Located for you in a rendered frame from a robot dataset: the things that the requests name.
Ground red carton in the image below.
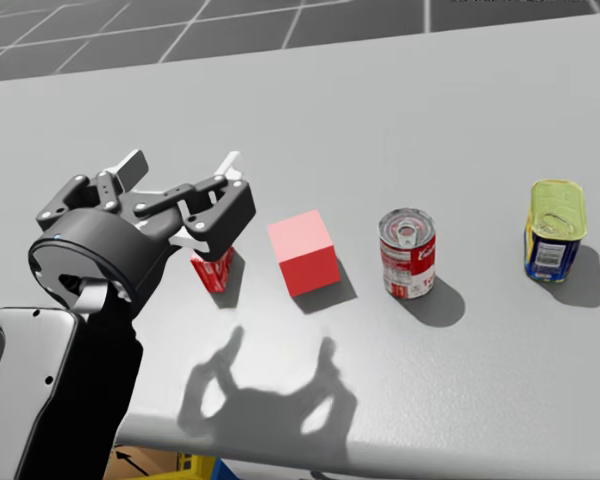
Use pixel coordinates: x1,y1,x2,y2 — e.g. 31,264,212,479
189,245,236,294

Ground brown box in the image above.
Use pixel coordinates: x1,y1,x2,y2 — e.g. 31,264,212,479
103,446,179,480

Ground pink cube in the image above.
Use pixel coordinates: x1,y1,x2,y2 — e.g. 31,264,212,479
267,208,342,299

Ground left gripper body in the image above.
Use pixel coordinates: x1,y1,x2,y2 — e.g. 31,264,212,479
27,198,184,319

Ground green and blue rectangular can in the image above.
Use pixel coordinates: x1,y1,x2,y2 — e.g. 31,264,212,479
523,179,589,284

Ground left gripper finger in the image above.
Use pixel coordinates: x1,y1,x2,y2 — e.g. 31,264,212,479
132,149,257,262
35,148,150,232

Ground yellow box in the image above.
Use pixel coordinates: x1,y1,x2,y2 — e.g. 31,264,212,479
175,452,217,480

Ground red and white can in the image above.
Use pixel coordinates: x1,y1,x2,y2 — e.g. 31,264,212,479
378,207,438,300

